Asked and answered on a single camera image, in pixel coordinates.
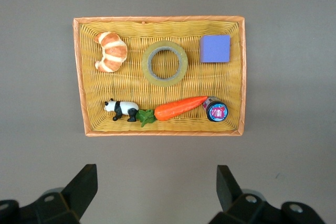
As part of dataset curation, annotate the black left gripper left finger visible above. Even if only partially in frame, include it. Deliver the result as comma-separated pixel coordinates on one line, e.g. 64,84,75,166
0,163,98,224

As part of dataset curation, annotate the toy panda figure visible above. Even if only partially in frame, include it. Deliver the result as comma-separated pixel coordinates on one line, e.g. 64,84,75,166
103,98,140,123

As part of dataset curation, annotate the small jar with pink label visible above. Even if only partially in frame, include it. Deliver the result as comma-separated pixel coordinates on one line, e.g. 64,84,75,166
202,95,228,123

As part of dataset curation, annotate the purple foam cube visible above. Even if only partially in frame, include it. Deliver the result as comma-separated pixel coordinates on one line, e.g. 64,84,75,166
199,34,231,63

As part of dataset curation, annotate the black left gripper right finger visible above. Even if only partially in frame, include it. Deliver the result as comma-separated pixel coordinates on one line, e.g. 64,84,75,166
208,165,326,224

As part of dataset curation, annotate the orange rimmed yellow wicker basket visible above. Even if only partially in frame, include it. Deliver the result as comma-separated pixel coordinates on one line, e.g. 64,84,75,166
72,15,247,137

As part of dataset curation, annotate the toy orange carrot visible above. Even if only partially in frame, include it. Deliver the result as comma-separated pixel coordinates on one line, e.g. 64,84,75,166
135,95,208,128

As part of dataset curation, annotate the clear yellowish tape roll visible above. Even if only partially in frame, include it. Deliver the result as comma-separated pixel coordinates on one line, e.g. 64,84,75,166
141,40,188,88

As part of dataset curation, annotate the toy croissant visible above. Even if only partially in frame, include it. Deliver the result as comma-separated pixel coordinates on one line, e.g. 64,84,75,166
93,31,129,73

